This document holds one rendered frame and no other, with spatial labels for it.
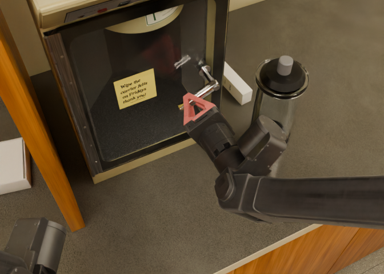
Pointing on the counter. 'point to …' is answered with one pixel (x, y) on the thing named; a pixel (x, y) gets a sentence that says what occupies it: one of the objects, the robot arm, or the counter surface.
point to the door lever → (203, 87)
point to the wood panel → (34, 125)
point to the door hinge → (64, 91)
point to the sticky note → (135, 88)
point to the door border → (74, 100)
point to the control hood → (71, 0)
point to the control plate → (118, 2)
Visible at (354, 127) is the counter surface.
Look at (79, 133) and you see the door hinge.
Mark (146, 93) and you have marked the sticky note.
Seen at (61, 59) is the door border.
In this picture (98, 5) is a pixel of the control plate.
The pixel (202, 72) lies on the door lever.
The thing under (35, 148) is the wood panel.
